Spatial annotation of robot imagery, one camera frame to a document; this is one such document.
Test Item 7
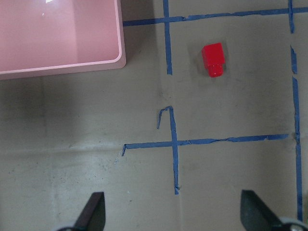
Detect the red toy block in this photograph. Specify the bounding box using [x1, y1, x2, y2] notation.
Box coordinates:
[202, 43, 225, 77]

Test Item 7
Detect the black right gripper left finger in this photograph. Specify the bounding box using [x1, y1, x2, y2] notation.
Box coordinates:
[74, 192, 106, 231]

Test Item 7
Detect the pink plastic box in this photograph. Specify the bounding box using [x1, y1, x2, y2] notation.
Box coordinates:
[0, 0, 126, 80]

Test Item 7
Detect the brown paper table cover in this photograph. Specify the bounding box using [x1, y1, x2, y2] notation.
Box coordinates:
[0, 0, 308, 231]

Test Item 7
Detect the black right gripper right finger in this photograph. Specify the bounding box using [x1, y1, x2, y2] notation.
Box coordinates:
[240, 190, 283, 231]

